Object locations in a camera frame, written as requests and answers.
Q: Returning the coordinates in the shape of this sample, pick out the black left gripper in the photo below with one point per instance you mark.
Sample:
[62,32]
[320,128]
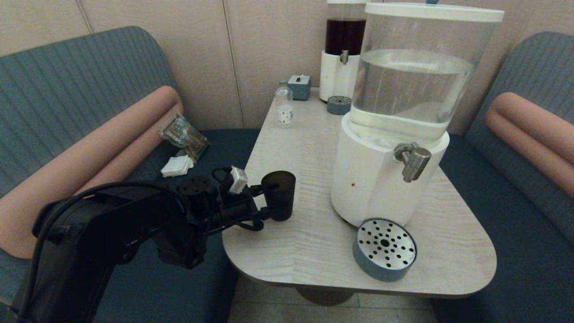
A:
[237,210]

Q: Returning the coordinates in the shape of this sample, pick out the black plastic cup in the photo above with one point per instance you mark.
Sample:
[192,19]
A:
[280,193]

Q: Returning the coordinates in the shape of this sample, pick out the silver metal dispenser tap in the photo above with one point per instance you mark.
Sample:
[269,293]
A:
[415,161]

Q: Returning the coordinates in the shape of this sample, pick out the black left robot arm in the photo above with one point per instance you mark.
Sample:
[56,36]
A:
[89,229]

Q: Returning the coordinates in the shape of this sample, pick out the small clear plastic bottle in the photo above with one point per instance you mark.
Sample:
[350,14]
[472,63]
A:
[284,110]

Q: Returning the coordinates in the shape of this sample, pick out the white paper napkins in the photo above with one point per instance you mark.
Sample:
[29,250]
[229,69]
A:
[177,166]

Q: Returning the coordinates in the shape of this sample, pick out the green snack packet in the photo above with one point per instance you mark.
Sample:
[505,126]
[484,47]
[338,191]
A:
[184,136]

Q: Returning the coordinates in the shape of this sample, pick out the large clear water dispenser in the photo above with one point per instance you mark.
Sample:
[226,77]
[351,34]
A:
[372,179]

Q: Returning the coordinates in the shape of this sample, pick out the small blue box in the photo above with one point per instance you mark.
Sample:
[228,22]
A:
[299,88]

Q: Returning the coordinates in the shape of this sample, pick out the small blue drip tray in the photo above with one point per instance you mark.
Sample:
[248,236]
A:
[338,106]

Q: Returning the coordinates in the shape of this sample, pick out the large blue perforated drip tray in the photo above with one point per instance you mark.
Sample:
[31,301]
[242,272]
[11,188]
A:
[383,244]

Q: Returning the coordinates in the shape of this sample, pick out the small dark drink dispenser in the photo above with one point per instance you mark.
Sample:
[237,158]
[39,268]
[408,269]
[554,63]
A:
[336,78]

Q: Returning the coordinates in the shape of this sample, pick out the small dark dispenser tap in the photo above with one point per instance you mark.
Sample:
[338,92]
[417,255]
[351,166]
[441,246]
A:
[344,57]

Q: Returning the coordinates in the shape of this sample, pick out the pink bolster beside snack packet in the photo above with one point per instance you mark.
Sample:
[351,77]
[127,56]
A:
[67,166]

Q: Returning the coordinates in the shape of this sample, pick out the teal bench with snack packet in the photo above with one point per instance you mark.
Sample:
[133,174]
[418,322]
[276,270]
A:
[67,80]

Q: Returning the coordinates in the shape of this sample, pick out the teal upholstered empty bench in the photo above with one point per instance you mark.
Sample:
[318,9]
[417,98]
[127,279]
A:
[538,72]

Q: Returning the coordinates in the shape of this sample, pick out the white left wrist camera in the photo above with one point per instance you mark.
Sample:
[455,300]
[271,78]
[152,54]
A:
[238,180]

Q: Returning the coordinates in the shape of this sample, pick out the dark table pedestal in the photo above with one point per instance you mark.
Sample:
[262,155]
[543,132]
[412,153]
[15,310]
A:
[325,296]

